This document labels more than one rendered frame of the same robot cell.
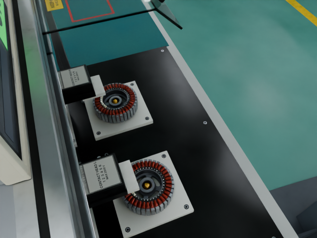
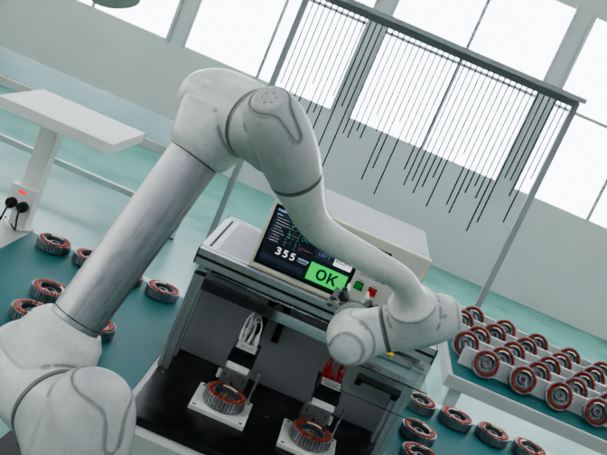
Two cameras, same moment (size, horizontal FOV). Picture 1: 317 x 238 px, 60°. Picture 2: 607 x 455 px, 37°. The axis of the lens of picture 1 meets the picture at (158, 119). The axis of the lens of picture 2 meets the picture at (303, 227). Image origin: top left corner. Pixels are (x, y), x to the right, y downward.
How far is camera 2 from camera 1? 2.26 m
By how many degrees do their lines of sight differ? 92
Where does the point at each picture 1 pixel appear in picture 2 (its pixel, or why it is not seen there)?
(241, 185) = (181, 430)
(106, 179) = (241, 346)
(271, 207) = (149, 436)
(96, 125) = not seen: hidden behind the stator
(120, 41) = not seen: outside the picture
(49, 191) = (240, 263)
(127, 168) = (242, 368)
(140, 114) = (289, 442)
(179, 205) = (198, 403)
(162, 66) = not seen: outside the picture
